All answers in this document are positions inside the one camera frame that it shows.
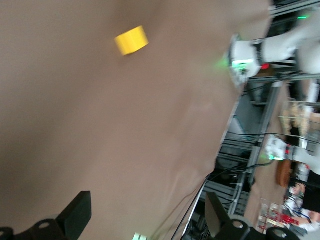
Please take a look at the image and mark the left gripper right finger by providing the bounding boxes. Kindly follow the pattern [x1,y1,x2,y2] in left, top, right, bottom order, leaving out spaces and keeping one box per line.
[204,191,296,240]

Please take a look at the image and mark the thin black table cable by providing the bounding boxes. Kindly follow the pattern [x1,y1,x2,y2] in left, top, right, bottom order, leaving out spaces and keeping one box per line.
[149,186,204,240]

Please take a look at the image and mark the yellow wooden block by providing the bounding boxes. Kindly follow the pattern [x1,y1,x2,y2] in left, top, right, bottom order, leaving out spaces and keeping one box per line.
[114,24,150,57]

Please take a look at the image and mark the brown table cover sheet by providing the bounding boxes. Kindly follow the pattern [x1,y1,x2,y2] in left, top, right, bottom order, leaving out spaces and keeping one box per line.
[0,0,273,240]

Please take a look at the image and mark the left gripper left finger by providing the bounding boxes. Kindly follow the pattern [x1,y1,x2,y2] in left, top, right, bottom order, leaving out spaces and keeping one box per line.
[0,191,92,240]

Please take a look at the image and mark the grey aluminium frame post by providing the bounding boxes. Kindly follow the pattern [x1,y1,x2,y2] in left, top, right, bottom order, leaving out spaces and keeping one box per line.
[246,82,282,176]

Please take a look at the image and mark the brown wicker basket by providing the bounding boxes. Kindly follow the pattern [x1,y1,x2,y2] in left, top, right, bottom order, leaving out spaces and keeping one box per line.
[275,159,294,188]

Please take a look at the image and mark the background person with lanyard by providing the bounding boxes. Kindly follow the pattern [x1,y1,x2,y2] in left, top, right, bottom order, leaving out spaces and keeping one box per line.
[287,181,320,235]

